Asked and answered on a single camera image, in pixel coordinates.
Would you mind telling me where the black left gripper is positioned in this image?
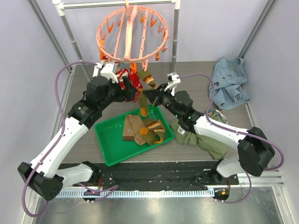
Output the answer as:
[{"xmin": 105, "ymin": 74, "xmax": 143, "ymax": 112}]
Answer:
[{"xmin": 99, "ymin": 76, "xmax": 137, "ymax": 110}]

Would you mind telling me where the tan ribbed sock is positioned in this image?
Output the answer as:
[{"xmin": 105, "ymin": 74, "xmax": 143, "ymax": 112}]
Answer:
[
  {"xmin": 134, "ymin": 127, "xmax": 150, "ymax": 146},
  {"xmin": 122, "ymin": 114, "xmax": 145, "ymax": 142}
]

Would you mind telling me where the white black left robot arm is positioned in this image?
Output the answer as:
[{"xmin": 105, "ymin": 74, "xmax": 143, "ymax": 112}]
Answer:
[{"xmin": 18, "ymin": 76, "xmax": 137, "ymax": 201}]

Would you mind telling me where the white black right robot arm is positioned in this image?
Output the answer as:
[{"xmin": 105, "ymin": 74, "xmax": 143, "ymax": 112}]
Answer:
[{"xmin": 143, "ymin": 90, "xmax": 275, "ymax": 184}]

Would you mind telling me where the pink round clip hanger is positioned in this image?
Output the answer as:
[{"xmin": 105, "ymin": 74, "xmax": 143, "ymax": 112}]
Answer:
[{"xmin": 96, "ymin": 0, "xmax": 169, "ymax": 70}]

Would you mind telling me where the red christmas sock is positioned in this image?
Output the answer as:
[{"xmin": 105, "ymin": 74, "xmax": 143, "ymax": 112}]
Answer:
[
  {"xmin": 128, "ymin": 69, "xmax": 143, "ymax": 102},
  {"xmin": 116, "ymin": 63, "xmax": 129, "ymax": 90}
]

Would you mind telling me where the green plastic tray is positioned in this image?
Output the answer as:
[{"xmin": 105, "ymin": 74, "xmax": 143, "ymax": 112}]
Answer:
[{"xmin": 93, "ymin": 102, "xmax": 175, "ymax": 167}]

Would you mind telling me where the light blue denim shirt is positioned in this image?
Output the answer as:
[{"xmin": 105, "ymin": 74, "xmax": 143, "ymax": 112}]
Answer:
[{"xmin": 209, "ymin": 57, "xmax": 250, "ymax": 111}]

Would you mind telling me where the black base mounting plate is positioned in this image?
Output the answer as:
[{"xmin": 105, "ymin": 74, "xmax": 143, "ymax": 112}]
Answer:
[{"xmin": 59, "ymin": 160, "xmax": 240, "ymax": 191}]

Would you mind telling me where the olive green t-shirt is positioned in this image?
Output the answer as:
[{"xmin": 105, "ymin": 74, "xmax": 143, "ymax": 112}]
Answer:
[{"xmin": 170, "ymin": 120, "xmax": 228, "ymax": 160}]

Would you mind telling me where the white metal clothes rack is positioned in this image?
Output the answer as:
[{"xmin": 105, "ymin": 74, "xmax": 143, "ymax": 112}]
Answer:
[{"xmin": 52, "ymin": 0, "xmax": 181, "ymax": 72}]

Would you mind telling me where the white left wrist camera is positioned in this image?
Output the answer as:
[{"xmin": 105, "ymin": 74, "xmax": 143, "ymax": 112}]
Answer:
[{"xmin": 100, "ymin": 62, "xmax": 119, "ymax": 84}]

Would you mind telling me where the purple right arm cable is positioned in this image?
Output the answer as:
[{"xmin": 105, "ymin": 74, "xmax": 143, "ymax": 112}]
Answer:
[{"xmin": 179, "ymin": 74, "xmax": 285, "ymax": 204}]

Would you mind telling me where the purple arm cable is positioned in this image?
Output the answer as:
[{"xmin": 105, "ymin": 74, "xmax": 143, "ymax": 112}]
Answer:
[
  {"xmin": 21, "ymin": 61, "xmax": 119, "ymax": 217},
  {"xmin": 179, "ymin": 74, "xmax": 285, "ymax": 204}
]

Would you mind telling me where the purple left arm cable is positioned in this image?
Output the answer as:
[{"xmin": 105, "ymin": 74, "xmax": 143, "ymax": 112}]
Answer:
[{"xmin": 21, "ymin": 61, "xmax": 119, "ymax": 217}]

